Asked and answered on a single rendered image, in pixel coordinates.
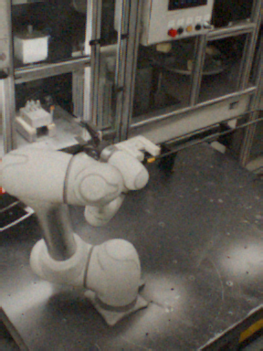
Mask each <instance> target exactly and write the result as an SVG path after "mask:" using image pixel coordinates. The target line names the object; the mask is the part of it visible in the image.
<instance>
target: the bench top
mask: <svg viewBox="0 0 263 351"><path fill-rule="evenodd" d="M159 160H160V158H159V159H156V160H154V162H151V163H149V164H146V165H145V169H146V170H147V172H148V174H149V179H148V182H147V184H146V186H145V187H144V188H142V189H140V190H130V191H128V192H127V194H126V195H125V197H124V199H123V200H122V202H121V205H120V207H119V209H118V210H117V212H116V213H115V214H114V216H113V217H112V218H111V219H110V220H109V221H108V222H107V223H106V224H104V225H103V226H100V227H95V226H92V225H91V224H90V223H89V222H88V221H87V220H86V218H85V208H86V206H73V205H68V212H69V216H70V221H71V225H72V229H73V232H74V233H75V234H77V235H78V236H79V237H80V238H81V239H82V240H83V241H84V242H85V243H86V244H89V245H93V246H97V245H101V244H102V243H103V242H105V241H107V240H110V239H123V240H126V241H129V242H130V243H131V244H132V245H133V246H134V248H135V249H136V250H137V253H138V255H139V259H140V263H141V278H140V280H144V281H145V286H144V287H143V288H142V289H140V290H139V291H138V293H139V295H140V296H141V297H143V298H144V299H146V300H147V301H148V307H147V308H144V309H141V310H139V311H137V312H136V313H134V314H131V315H130V316H128V317H126V318H124V319H123V320H121V321H119V322H118V323H117V324H116V325H115V326H113V327H111V326H107V324H106V321H105V319H104V318H103V317H102V316H101V314H100V313H99V312H98V311H97V310H96V308H95V307H94V306H93V305H92V304H91V302H90V301H88V300H87V299H85V298H84V292H85V291H88V290H89V289H88V288H83V287H74V286H68V285H63V284H59V283H54V282H49V281H46V280H44V279H42V278H41V277H39V276H38V275H37V274H35V273H34V271H33V269H32V267H31V265H30V257H31V253H32V250H33V248H34V247H35V245H36V244H37V243H38V242H39V241H41V240H42V239H43V237H42V234H41V231H40V228H39V225H38V223H37V219H36V218H35V217H34V216H31V217H29V218H27V219H26V220H24V221H22V222H20V223H19V224H17V225H15V226H13V227H12V228H10V229H8V230H6V231H4V232H2V233H0V311H1V312H2V314H3V315H4V317H5V319H6V321H7V322H8V323H9V324H10V326H11V327H12V329H13V330H14V332H15V333H16V336H17V337H18V339H19V340H20V342H21V343H22V345H23V346H24V348H25V349H26V351H206V350H207V349H208V348H209V347H211V346H213V345H214V344H216V343H217V342H218V341H220V340H221V339H223V338H224V337H226V336H227V335H229V334H230V333H232V332H233V331H235V330H236V329H238V327H239V326H241V325H242V324H244V323H246V322H247V321H249V320H250V319H251V318H253V317H254V316H256V315H257V314H259V313H260V312H262V311H263V179H261V178H260V177H258V176H257V175H255V174H253V173H252V172H250V171H249V170H247V169H246V168H245V167H243V166H242V165H241V164H240V163H238V162H237V161H235V160H234V159H232V158H231V157H229V156H227V155H226V154H224V153H222V152H221V151H219V150H217V149H215V147H213V146H212V145H210V144H208V143H206V142H202V143H200V144H196V145H193V146H190V147H188V148H185V149H183V150H181V151H178V152H177V155H176V156H175V157H174V173H173V174H171V173H169V172H168V171H167V170H165V169H164V168H163V167H161V166H160V165H158V162H159ZM253 180H257V182H254V181H253ZM241 204H244V206H241ZM28 214H29V213H27V212H26V211H25V210H24V209H22V208H21V207H18V206H17V205H15V206H14V207H11V208H10V209H8V210H7V211H5V212H3V213H1V214H0V229H3V228H5V227H7V226H9V225H10V224H12V223H14V222H16V221H18V220H19V219H21V218H23V217H24V216H26V215H28ZM209 219H212V220H213V221H212V222H211V221H209Z"/></svg>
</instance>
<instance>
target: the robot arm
mask: <svg viewBox="0 0 263 351"><path fill-rule="evenodd" d="M74 121H75V122H76V123H77V124H79V125H80V126H81V127H82V128H85V129H86V130H87V132H88V133H89V135H90V137H91V141H92V142H93V145H90V144H89V143H88V142H87V141H86V140H85V139H83V138H82V137H81V136H80V135H78V136H75V137H74V139H75V140H76V141H77V142H78V143H79V144H80V145H81V149H84V153H85V154H87V155H89V156H90V157H92V158H94V160H92V159H89V158H86V157H82V156H78V155H74V154H67V153H64V152H60V151H57V150H50V149H44V148H34V147H29V148H21V149H16V150H14V151H11V152H10V153H8V154H6V155H5V157H4V158H3V160H2V163H1V165H0V184H1V187H2V188H3V189H4V190H5V191H6V192H7V193H9V194H10V195H12V196H14V197H17V198H18V199H19V200H21V201H22V202H23V203H25V204H26V205H27V206H28V207H30V208H31V209H33V210H34V213H35V216H36V219H37V223H38V225H39V228H40V231H41V234H42V237H43V239H42V240H41V241H39V242H38V243H37V244H36V245H35V247H34V248H33V250H32V253H31V257H30V265H31V267H32V269H33V271H34V273H35V274H37V275H38V276H39V277H41V278H42V279H44V280H46V281H49V282H54V283H59V284H63V285H68V286H74V287H83V288H88V289H89V290H88V291H85V292H84V298H85V299H87V300H88V301H90V302H91V304H92V305H93V306H94V307H95V308H96V310H97V311H98V312H99V313H100V314H101V316H102V317H103V318H104V319H105V321H106V324H107V326H111V327H113V326H115V325H116V324H117V323H118V322H119V321H121V320H123V319H124V318H126V317H128V316H130V315H131V314H134V313H136V312H137V311H139V310H141V309H144V308H147V307H148V301H147V300H146V299H144V298H143V297H141V296H140V295H139V293H138V291H139V290H140V289H142V288H143V287H144V286H145V281H144V280H140V278H141V263H140V259H139V255H138V253H137V250H136V249H135V248H134V246H133V245H132V244H131V243H130V242H129V241H126V240H123V239H110V240H107V241H105V242H103V243H102V244H101V245H97V246H93V245H89V244H86V243H85V242H84V241H83V240H82V239H81V238H80V237H79V236H78V235H77V234H75V233H74V232H73V229H72V225H71V221H70V216H69V212H68V205H73V206H86V208H85V218H86V220H87V221H88V222H89V223H90V224H91V225H92V226H95V227H100V226H103V225H104V224H106V223H107V222H108V221H109V220H110V219H111V218H112V217H113V216H114V214H115V213H116V212H117V210H118V209H119V207H120V205H121V202H122V200H123V199H124V197H125V195H126V194H127V192H128V191H130V190H140V189H142V188H144V187H145V186H146V184H147V182H148V179H149V174H148V172H147V170H146V169H145V167H144V166H143V165H142V164H141V163H140V162H139V160H138V159H137V158H136V157H134V156H133V155H132V154H128V153H125V152H123V151H122V149H120V148H119V147H118V146H117V145H115V144H111V143H109V142H107V141H104V140H103V138H102V137H101V135H102V134H103V131H101V130H100V129H99V128H98V127H97V126H96V125H95V124H94V123H93V122H92V121H91V120H87V121H85V120H82V119H81V118H77V119H74ZM95 138H96V139H95ZM93 151H94V152H93ZM99 160H100V162H101V164H100V163H99Z"/></svg>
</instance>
